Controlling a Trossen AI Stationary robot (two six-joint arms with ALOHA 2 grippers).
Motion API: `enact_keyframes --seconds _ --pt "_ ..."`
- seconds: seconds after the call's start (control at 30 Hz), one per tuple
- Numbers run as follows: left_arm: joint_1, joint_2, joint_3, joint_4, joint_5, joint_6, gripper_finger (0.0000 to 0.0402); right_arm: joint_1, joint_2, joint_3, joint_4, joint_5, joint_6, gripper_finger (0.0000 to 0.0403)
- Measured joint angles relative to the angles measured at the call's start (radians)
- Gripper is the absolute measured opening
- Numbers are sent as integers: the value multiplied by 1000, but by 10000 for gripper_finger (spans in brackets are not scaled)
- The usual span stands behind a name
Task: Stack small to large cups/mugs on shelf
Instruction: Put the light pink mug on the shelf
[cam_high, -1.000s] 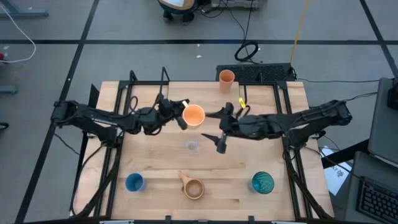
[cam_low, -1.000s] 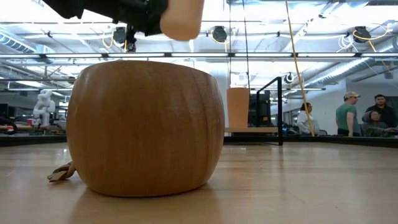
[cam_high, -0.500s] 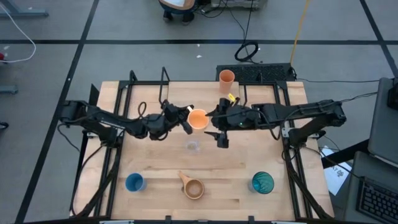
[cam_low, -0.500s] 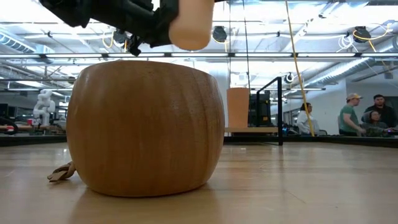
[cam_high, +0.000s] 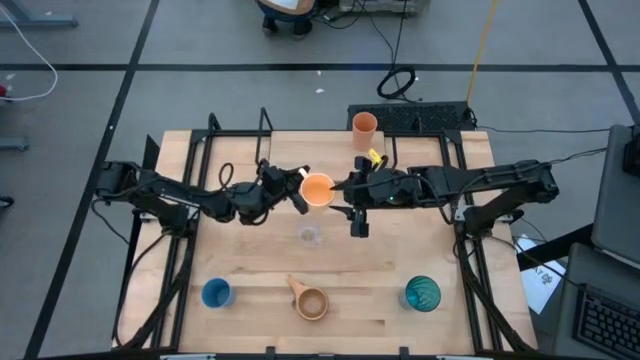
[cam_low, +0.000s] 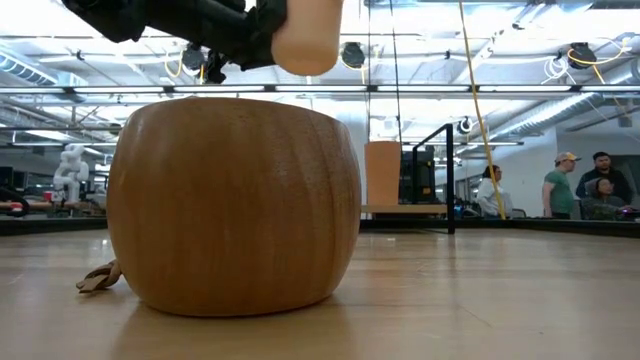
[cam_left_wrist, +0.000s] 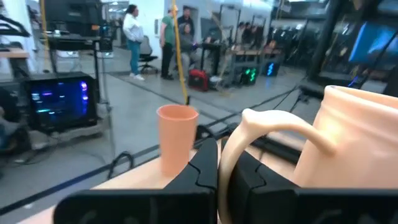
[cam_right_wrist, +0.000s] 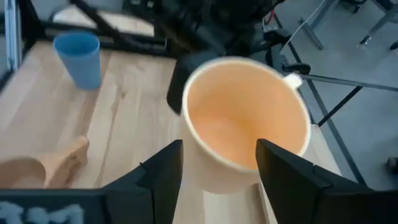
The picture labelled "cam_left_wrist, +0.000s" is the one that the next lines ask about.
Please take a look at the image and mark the orange ceramic mug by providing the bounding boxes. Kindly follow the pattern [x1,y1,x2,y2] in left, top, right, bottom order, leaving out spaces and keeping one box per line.
[216,85,398,224]

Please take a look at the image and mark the yellow hanging cable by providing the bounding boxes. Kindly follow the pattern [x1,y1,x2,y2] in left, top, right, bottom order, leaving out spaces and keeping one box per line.
[170,0,191,106]

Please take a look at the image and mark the tall orange plastic cup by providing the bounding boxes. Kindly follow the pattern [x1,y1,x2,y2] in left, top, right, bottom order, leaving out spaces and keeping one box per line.
[155,104,200,178]

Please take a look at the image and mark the black coiled cable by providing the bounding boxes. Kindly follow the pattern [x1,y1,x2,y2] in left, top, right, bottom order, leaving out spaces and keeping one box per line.
[107,151,136,180]

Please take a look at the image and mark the black box green lights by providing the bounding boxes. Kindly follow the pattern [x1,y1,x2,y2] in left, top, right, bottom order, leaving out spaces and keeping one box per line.
[241,66,259,86]

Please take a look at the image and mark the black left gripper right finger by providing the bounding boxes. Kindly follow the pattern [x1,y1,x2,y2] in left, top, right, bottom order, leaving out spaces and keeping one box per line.
[228,151,398,224]

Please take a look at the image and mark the black box blue light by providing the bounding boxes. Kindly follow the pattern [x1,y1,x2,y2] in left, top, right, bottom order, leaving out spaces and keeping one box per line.
[264,61,280,77]

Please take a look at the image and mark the black aluminium table frame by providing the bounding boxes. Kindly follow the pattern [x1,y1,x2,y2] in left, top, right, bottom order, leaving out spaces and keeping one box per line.
[194,123,312,164]

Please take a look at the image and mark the person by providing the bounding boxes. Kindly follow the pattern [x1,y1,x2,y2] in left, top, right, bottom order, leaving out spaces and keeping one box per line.
[159,6,177,81]
[122,3,146,82]
[177,22,201,78]
[176,5,196,35]

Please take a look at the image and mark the black computer purple blue lights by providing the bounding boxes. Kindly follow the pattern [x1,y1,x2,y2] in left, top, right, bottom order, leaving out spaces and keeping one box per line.
[23,71,101,134]

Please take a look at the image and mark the black office chair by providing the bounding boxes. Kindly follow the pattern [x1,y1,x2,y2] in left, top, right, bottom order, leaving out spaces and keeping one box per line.
[138,35,160,75]

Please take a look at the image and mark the blue lit monitor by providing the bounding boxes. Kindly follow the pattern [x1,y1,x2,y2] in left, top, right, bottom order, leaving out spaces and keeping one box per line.
[348,21,398,68]

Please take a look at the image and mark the red bag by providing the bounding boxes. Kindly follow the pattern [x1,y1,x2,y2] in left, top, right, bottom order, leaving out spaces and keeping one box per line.
[187,68,210,93]

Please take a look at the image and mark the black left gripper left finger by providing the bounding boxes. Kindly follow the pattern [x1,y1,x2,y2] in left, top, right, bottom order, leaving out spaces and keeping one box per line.
[52,138,219,224]

